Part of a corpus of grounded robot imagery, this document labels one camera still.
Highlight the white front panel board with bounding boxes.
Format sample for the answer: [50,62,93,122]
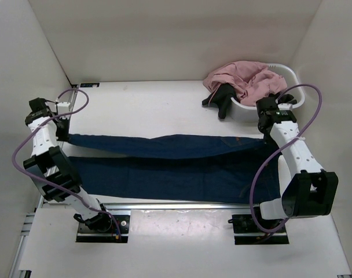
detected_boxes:
[20,208,351,277]

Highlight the white plastic laundry basket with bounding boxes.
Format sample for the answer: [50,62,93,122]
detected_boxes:
[228,63,305,123]

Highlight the black garment with pink stripe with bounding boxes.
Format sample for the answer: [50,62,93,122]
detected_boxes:
[201,83,236,120]

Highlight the blue label sticker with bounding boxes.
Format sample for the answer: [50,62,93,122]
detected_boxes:
[80,83,100,88]

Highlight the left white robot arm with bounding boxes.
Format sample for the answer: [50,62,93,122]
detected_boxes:
[23,116,113,232]

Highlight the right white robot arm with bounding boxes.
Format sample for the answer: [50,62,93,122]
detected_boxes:
[251,97,339,232]

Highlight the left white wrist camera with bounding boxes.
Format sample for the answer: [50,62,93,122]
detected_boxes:
[56,101,71,120]

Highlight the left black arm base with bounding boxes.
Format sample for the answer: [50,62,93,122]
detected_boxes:
[74,213,130,243]

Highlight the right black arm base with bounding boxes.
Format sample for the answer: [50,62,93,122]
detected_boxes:
[228,214,289,246]

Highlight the left aluminium frame rail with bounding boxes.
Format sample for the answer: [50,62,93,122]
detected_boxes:
[8,83,78,277]

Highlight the navy blue denim trousers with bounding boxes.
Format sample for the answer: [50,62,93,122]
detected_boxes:
[69,134,280,204]

